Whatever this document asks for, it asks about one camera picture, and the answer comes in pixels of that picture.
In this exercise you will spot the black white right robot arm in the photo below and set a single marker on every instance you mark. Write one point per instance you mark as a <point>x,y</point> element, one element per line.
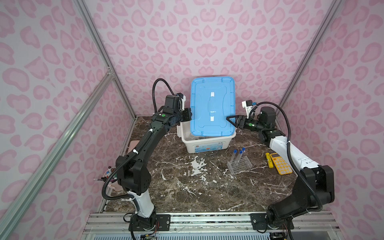
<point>314,186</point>

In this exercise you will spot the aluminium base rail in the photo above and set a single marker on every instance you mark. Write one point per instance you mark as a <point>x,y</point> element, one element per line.
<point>215,226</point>

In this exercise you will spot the pink pencil case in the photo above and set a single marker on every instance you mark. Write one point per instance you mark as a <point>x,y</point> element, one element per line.
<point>132,145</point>

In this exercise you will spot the yellow calculator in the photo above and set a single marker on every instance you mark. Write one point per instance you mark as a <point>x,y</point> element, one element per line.
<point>280,164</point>

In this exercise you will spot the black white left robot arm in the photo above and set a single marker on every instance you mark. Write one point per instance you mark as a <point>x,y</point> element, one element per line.
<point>131,170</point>

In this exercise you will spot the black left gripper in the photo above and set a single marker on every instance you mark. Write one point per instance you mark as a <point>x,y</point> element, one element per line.
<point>187,113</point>

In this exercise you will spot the blue plastic bin lid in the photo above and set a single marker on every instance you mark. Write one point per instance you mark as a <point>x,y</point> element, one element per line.
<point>213,99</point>

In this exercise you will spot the clear test tube rack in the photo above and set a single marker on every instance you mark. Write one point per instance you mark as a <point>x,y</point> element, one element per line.
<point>242,165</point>

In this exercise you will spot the white plastic storage bin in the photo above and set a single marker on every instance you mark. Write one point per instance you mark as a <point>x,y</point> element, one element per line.
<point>198,144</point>

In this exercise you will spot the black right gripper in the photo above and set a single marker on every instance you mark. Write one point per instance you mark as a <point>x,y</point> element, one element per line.
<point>242,122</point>

